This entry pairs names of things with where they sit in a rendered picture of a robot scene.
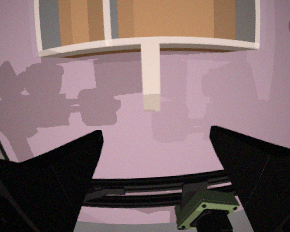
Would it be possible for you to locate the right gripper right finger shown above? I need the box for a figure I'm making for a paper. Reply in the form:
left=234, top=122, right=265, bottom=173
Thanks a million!
left=209, top=126, right=290, bottom=232

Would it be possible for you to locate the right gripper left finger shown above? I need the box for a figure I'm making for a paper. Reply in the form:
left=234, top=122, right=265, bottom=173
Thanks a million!
left=0, top=130, right=104, bottom=232

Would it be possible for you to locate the wooden maze board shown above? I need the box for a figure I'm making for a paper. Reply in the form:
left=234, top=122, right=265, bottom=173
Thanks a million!
left=28, top=0, right=266, bottom=112

